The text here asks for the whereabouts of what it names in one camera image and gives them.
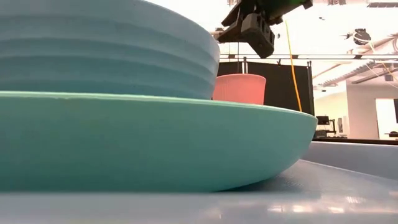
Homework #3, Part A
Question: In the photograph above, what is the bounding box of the small background monitor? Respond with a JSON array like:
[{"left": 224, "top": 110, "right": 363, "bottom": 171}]
[{"left": 315, "top": 114, "right": 331, "bottom": 126}]

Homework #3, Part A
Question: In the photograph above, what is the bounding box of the light blue ribbed bowl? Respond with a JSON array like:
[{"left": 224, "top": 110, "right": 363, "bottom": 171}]
[{"left": 0, "top": 0, "right": 221, "bottom": 101}]

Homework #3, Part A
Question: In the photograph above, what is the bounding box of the black partition screen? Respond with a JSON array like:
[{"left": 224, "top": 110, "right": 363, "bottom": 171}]
[{"left": 216, "top": 60, "right": 315, "bottom": 116}]

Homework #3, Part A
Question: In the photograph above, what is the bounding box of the blue plastic tray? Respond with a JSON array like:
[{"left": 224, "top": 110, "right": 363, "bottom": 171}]
[{"left": 0, "top": 141, "right": 398, "bottom": 224}]

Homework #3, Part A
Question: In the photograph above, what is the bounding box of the black ceiling-hung device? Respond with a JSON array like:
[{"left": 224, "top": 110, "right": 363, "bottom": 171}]
[{"left": 344, "top": 27, "right": 373, "bottom": 46}]

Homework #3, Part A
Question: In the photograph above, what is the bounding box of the ceiling-hung rail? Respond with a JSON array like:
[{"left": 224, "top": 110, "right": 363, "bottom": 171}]
[{"left": 219, "top": 52, "right": 398, "bottom": 62}]

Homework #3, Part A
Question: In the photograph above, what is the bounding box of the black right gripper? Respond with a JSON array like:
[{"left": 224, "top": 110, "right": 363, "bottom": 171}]
[{"left": 216, "top": 0, "right": 313, "bottom": 44}]

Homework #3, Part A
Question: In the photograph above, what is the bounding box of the yellow hanging cable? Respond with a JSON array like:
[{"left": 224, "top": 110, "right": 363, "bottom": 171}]
[{"left": 284, "top": 19, "right": 303, "bottom": 113}]

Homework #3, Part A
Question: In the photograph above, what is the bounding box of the pink plastic cup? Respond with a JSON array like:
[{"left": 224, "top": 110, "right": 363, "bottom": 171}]
[{"left": 211, "top": 73, "right": 267, "bottom": 106}]

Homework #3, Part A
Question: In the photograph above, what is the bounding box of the teal plate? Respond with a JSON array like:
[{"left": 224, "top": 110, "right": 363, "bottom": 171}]
[{"left": 0, "top": 90, "right": 319, "bottom": 193}]

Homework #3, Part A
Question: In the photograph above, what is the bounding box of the black aluminium table frame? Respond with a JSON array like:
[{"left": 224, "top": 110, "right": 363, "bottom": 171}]
[{"left": 312, "top": 136, "right": 398, "bottom": 146}]

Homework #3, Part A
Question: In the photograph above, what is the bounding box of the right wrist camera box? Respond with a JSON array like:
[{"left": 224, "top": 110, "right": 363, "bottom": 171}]
[{"left": 239, "top": 12, "right": 276, "bottom": 59}]

